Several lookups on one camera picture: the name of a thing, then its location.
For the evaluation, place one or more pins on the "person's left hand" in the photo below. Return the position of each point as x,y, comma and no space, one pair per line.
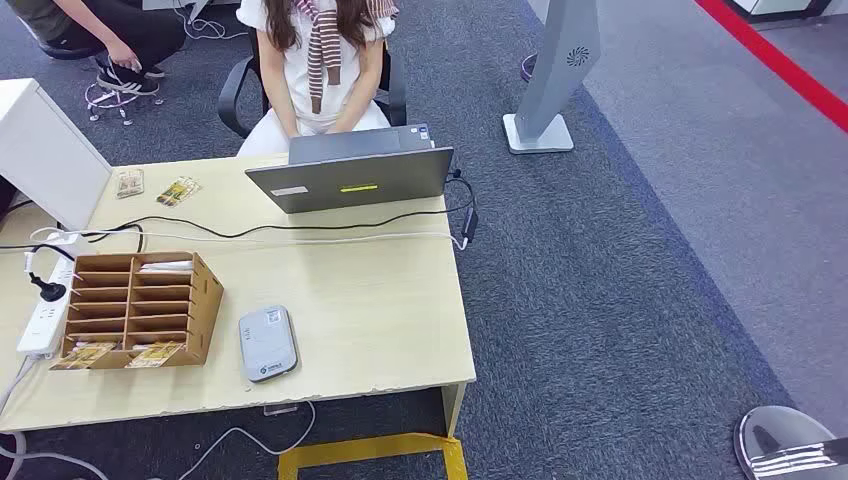
339,126

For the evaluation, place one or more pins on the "person's right hand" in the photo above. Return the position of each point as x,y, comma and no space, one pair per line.
292,128

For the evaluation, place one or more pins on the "hotel key card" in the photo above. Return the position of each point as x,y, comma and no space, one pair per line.
83,356
156,356

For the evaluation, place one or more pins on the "person's right forearm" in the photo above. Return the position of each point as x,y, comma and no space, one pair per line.
281,99

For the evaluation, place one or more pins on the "person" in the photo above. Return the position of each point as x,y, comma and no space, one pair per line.
311,66
132,33

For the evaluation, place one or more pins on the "wooden card organizer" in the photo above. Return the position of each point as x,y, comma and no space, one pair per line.
208,305

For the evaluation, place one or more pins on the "grey laptop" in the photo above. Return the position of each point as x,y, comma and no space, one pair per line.
351,179

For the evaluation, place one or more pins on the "black office chair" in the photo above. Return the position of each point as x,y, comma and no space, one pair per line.
232,93

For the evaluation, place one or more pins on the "black power adapter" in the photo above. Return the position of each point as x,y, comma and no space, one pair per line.
470,224

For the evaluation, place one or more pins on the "chrome stool base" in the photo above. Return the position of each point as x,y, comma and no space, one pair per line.
109,99

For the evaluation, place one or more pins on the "white cards stack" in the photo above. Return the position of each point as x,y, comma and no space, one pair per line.
166,267

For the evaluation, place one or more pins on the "grey kiosk stand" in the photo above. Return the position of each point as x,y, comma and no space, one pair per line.
556,66

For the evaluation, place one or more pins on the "white cabinet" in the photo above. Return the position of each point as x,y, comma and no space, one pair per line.
46,152

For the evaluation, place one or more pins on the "clear plastic clip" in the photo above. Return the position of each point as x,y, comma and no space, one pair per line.
281,409

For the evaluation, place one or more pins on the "black plug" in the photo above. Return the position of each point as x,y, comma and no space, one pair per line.
52,291

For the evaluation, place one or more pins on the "beige desk side panel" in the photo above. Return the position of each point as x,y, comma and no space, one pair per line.
452,407

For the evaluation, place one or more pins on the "white power strip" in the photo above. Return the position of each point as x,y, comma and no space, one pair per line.
43,324

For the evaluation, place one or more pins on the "yellow floor tape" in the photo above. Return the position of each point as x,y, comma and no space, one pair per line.
371,447

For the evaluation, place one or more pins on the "red floor tape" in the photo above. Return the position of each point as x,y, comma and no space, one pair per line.
782,63

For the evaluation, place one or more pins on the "white furniture base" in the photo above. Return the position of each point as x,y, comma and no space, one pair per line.
775,6

